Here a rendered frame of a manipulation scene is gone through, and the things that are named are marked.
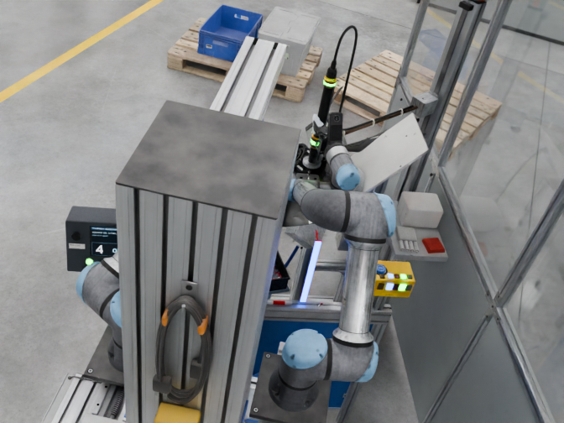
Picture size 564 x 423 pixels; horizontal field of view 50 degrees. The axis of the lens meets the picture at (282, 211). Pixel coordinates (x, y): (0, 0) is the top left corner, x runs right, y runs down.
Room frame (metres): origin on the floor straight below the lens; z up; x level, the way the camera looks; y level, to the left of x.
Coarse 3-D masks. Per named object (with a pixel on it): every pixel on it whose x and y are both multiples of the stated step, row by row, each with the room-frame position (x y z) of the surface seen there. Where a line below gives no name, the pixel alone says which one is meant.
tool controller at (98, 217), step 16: (80, 208) 1.42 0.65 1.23; (96, 208) 1.43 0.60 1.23; (112, 208) 1.45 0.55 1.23; (80, 224) 1.33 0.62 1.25; (96, 224) 1.34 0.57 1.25; (112, 224) 1.36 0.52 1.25; (80, 240) 1.32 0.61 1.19; (96, 240) 1.33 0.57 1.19; (112, 240) 1.34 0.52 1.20; (80, 256) 1.30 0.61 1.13; (96, 256) 1.31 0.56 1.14
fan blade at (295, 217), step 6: (288, 204) 1.72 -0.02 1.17; (294, 204) 1.72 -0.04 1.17; (288, 210) 1.69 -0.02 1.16; (294, 210) 1.69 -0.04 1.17; (300, 210) 1.68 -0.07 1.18; (288, 216) 1.66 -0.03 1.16; (294, 216) 1.66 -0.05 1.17; (300, 216) 1.66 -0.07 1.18; (288, 222) 1.63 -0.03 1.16; (294, 222) 1.63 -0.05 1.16; (300, 222) 1.62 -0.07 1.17; (306, 222) 1.62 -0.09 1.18
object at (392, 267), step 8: (384, 264) 1.60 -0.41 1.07; (392, 264) 1.61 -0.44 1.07; (400, 264) 1.62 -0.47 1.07; (408, 264) 1.62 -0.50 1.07; (392, 272) 1.57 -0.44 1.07; (400, 272) 1.58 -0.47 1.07; (408, 272) 1.58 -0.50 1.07; (376, 280) 1.52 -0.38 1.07; (384, 280) 1.52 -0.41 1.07; (392, 280) 1.53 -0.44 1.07; (400, 280) 1.54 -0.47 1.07; (408, 280) 1.54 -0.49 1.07; (376, 288) 1.52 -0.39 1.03; (384, 288) 1.52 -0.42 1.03; (392, 296) 1.53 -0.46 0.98; (400, 296) 1.54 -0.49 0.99; (408, 296) 1.54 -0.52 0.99
